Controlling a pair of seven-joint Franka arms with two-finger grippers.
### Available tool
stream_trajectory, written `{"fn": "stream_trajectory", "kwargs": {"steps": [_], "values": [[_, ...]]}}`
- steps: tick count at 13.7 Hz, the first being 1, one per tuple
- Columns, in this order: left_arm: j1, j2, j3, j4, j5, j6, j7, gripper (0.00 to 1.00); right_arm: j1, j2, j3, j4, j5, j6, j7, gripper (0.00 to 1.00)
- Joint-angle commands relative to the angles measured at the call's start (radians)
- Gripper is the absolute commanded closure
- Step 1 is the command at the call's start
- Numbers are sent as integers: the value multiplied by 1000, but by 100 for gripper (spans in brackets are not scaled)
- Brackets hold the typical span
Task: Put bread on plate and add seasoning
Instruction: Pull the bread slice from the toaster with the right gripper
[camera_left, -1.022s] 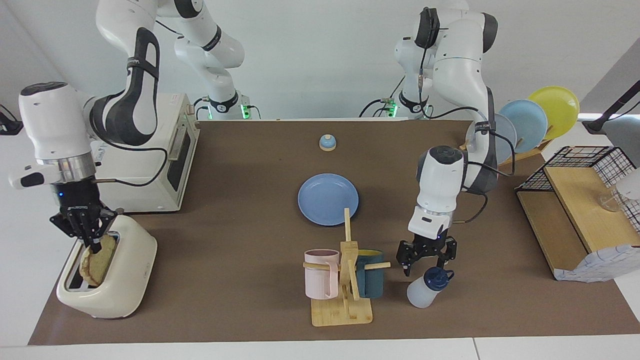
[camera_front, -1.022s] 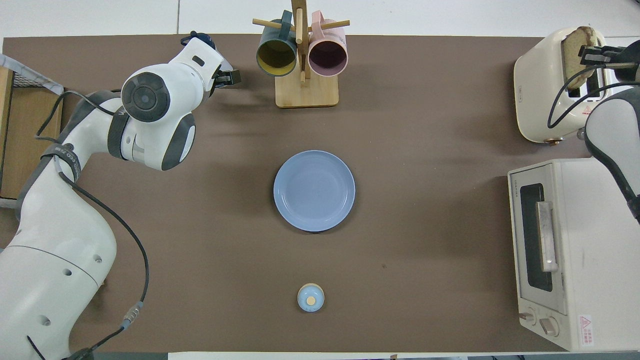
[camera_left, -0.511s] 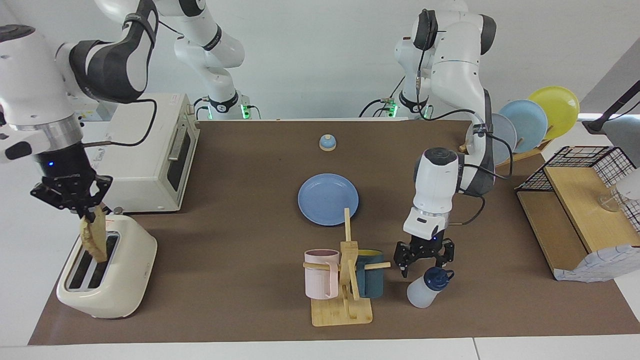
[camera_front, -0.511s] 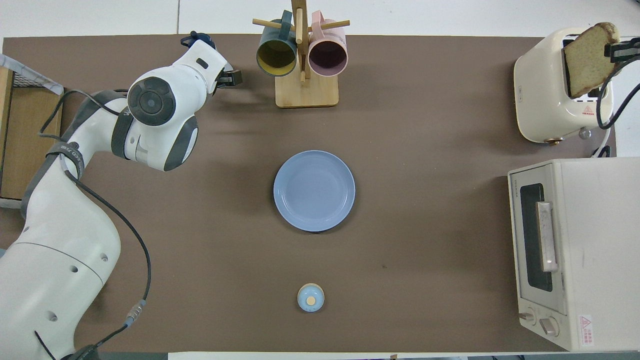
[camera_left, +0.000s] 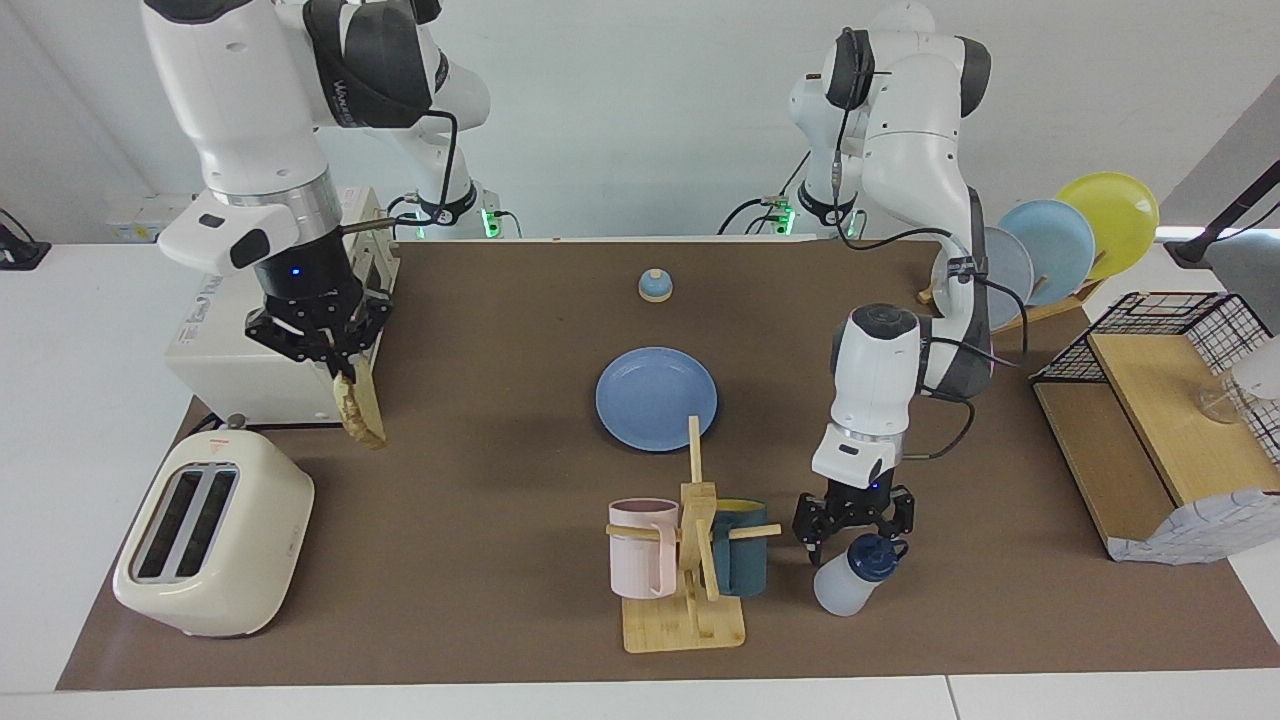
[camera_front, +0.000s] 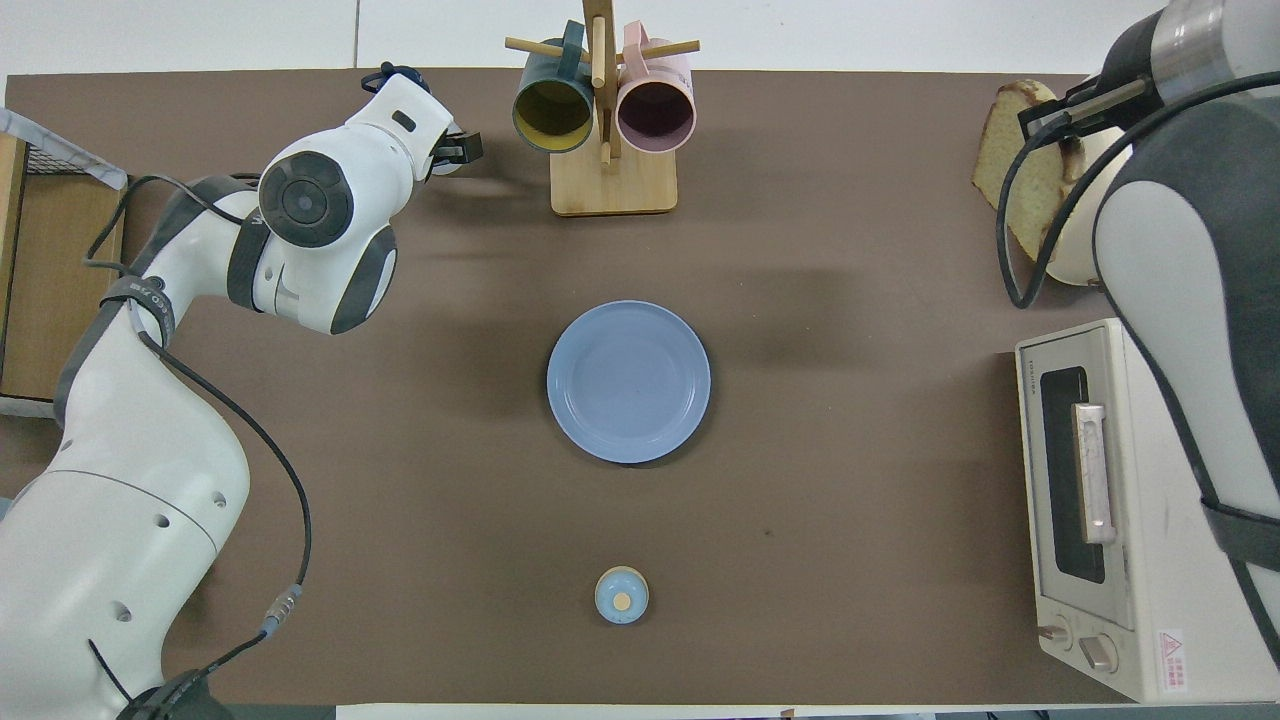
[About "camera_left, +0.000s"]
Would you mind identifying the toasted bread slice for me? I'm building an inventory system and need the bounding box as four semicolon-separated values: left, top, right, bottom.
332;358;388;451

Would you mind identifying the translucent seasoning bottle blue cap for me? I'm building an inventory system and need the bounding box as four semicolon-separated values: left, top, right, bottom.
813;533;911;617

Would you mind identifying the blue round plate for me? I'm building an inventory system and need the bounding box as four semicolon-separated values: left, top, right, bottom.
596;347;719;453

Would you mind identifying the grey-blue plate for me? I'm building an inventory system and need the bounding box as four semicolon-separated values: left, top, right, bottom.
932;227;1035;331

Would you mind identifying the light blue plate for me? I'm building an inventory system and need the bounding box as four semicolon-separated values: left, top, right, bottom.
998;200;1097;308

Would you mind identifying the yellow plate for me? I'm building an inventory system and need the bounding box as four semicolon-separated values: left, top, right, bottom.
1056;172;1161;281

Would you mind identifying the teal mug yellow inside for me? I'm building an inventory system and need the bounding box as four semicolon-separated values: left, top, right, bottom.
710;498;769;598

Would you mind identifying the white toaster oven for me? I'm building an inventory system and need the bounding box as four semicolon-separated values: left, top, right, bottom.
165;186;401;426

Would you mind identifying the wooden mug rack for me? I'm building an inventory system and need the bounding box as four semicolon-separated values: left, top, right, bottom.
606;416;783;654

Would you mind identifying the pink mug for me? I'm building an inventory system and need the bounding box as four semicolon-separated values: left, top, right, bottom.
609;498;681;599

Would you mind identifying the white power strip box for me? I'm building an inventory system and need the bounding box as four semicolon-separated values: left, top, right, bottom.
105;195;201;244

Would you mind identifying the cream two-slot toaster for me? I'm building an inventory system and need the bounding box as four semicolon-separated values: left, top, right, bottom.
112;415;316;639

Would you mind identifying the brown table mat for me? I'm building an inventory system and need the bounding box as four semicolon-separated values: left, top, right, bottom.
55;238;1280;693

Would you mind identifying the wooden dish rack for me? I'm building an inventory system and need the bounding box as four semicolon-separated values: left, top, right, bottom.
918;278;1106;346

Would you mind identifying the white grid-pattern cloth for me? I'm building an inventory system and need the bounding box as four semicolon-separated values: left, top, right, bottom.
1106;490;1280;566

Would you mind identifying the clear glass cup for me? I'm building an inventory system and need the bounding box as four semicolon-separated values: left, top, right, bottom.
1196;372;1251;426

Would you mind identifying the white rounded object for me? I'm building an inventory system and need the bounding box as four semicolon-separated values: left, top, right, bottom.
1230;335;1280;401

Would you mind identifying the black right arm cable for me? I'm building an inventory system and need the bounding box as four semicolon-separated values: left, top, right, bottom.
340;108;461;237

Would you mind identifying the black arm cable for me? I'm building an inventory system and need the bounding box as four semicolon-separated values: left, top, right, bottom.
828;28;1031;463
340;108;461;237

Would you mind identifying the wooden shelf black wire basket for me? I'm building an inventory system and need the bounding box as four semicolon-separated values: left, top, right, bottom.
1030;292;1280;561

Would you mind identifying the black device with cable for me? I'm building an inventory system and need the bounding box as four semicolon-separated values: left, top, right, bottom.
0;208;51;271

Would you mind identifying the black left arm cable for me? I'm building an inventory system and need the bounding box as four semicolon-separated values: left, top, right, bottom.
828;28;1031;463

